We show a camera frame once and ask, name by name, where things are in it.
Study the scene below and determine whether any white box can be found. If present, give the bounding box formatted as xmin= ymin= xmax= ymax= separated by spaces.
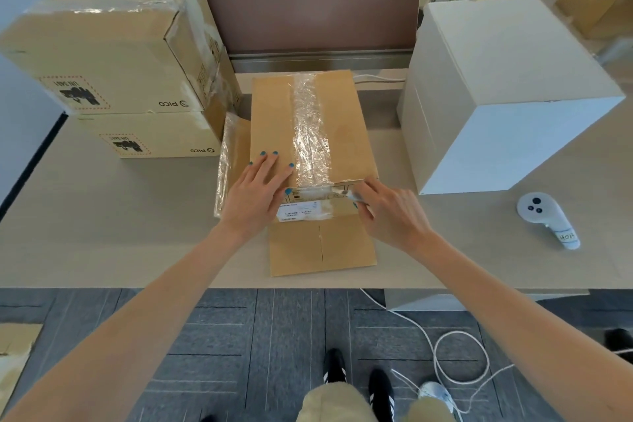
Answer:
xmin=403 ymin=0 xmax=626 ymax=150
xmin=396 ymin=70 xmax=580 ymax=196

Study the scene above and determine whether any white round floor object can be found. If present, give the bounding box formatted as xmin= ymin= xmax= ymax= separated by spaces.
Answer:
xmin=417 ymin=380 xmax=458 ymax=413

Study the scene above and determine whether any white handheld controller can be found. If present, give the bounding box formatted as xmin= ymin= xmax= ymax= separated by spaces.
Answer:
xmin=516 ymin=193 xmax=582 ymax=251

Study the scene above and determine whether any white floor cable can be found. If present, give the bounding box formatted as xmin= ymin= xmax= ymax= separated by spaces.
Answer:
xmin=359 ymin=287 xmax=633 ymax=417

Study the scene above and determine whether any mauve desk divider panel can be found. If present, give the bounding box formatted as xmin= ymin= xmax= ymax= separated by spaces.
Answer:
xmin=197 ymin=0 xmax=424 ymax=74
xmin=598 ymin=38 xmax=633 ymax=67

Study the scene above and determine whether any person's right forearm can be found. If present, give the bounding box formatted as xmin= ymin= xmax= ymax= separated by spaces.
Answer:
xmin=415 ymin=233 xmax=633 ymax=422

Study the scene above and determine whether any person's right hand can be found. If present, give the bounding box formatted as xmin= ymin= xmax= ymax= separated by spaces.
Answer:
xmin=353 ymin=178 xmax=437 ymax=258

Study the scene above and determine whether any person's left hand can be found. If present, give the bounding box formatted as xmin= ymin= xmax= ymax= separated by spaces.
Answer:
xmin=217 ymin=150 xmax=296 ymax=241

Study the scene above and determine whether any black striped shoe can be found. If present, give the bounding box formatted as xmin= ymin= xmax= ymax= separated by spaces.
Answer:
xmin=368 ymin=369 xmax=396 ymax=422
xmin=322 ymin=348 xmax=347 ymax=386

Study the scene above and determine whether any person's left forearm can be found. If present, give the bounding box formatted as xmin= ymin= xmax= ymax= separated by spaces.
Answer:
xmin=0 ymin=224 xmax=243 ymax=422

